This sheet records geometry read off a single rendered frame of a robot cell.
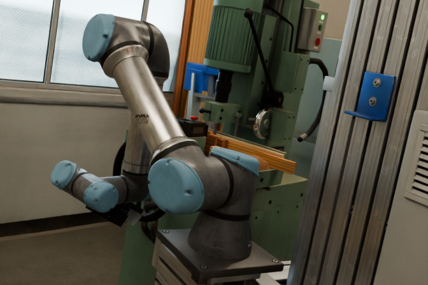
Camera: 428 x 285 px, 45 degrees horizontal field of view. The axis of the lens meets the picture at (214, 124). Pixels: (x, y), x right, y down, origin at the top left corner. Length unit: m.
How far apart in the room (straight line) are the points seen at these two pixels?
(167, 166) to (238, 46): 0.88
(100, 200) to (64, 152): 1.90
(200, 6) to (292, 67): 1.60
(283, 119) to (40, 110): 1.57
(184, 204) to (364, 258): 0.37
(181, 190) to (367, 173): 0.37
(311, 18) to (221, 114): 0.52
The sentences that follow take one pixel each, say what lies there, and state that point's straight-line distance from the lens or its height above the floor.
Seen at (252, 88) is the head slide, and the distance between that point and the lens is 1.96.
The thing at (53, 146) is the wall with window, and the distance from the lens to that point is 3.15.
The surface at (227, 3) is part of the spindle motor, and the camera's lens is 1.85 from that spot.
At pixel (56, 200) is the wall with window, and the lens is 3.28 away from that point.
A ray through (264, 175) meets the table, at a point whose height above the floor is 0.88.
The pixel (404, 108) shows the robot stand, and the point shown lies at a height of 1.22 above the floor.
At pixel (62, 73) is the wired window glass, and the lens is 3.17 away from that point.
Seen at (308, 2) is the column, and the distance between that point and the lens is 2.12.
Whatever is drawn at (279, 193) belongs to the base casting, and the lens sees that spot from 2.01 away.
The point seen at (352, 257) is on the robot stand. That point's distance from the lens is 1.10.
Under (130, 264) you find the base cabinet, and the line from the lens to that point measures 2.10.
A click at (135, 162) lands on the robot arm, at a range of 1.39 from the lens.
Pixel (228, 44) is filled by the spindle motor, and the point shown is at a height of 1.29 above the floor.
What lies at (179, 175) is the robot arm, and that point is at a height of 1.02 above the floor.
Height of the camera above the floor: 1.28
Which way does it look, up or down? 9 degrees down
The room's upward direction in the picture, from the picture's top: 10 degrees clockwise
